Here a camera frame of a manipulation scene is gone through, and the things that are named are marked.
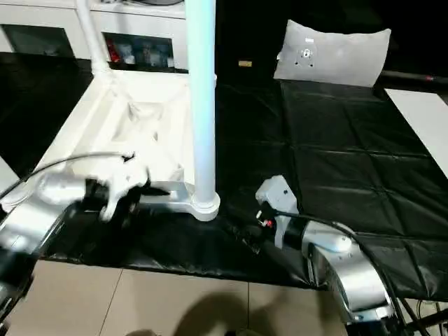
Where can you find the white plastic table top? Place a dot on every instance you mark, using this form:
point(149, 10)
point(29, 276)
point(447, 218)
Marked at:
point(140, 126)

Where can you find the black stand leg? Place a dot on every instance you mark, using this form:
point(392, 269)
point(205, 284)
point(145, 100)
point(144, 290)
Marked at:
point(427, 322)

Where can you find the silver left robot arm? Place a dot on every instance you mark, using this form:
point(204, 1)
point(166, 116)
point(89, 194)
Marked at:
point(42, 203)

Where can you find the white cabinet with glass doors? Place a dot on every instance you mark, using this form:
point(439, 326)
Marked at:
point(42, 17)

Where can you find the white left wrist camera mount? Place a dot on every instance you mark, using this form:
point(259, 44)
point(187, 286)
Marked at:
point(126, 180)

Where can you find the black work mat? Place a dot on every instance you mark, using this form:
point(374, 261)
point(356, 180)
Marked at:
point(336, 161)

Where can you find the flat white board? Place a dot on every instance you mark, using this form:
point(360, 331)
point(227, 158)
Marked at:
point(423, 119)

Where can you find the black cabinet with gold label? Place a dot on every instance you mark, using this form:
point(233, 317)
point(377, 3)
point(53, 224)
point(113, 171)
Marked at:
point(245, 35)

